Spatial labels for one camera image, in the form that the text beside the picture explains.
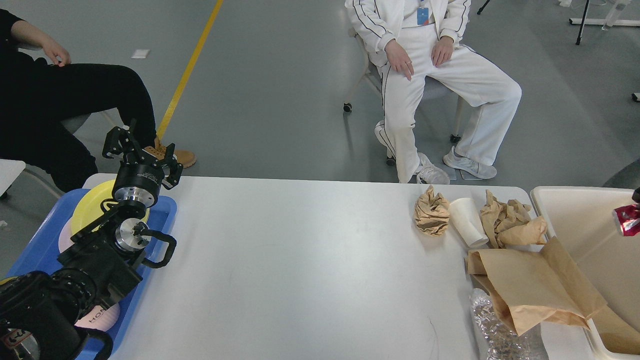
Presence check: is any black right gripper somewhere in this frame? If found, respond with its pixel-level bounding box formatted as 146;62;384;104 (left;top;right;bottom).
631;187;640;204

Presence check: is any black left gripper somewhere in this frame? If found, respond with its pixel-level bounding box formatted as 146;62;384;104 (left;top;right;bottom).
102;119;184;208

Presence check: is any crushed red soda can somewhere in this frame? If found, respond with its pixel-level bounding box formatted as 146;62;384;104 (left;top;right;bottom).
612;203;640;237

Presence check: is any yellow plate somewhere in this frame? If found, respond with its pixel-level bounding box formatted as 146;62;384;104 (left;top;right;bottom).
71;179;151;236

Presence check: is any pink ribbed mug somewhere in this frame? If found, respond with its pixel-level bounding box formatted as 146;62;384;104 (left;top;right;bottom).
74;303;121;332

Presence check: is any brown paper bag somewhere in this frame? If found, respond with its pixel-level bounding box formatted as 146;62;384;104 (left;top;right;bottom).
592;306;640;355

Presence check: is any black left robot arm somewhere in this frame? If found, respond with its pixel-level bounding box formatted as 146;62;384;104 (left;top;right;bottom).
0;120;184;360

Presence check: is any cream plastic bin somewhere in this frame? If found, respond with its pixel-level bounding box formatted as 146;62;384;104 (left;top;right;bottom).
531;186;640;360

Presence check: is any pink plate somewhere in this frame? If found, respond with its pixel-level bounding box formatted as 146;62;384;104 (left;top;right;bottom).
58;218;74;253

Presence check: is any person in black trousers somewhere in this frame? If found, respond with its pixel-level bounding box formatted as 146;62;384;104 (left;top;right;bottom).
0;9;166;193

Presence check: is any crumpled brown paper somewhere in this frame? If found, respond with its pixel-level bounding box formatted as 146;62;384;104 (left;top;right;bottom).
480;190;547;249

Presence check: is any white side table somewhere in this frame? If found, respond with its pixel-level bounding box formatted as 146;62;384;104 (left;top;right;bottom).
0;158;26;196

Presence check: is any brown paper sheet right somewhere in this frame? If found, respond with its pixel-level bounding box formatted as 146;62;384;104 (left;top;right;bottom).
466;237;607;336

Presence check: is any blue plastic tray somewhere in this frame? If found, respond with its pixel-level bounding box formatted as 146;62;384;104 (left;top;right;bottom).
7;188;178;360

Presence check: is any upright white paper cup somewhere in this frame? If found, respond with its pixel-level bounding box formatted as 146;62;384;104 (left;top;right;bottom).
448;197;489;249

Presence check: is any white stand base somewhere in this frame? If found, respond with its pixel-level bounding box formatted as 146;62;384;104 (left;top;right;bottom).
556;0;640;46

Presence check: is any crumpled clear plastic wrap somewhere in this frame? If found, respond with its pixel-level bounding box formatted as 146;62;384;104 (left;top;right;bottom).
470;288;549;360

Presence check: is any crumpled brown paper ball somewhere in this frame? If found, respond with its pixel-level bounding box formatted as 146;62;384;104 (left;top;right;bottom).
413;184;451;237

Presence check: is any white office chair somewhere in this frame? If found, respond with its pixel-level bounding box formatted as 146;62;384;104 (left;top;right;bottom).
343;27;466;145

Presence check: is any person in white tracksuit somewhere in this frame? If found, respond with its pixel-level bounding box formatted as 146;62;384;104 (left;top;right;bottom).
344;0;522;185

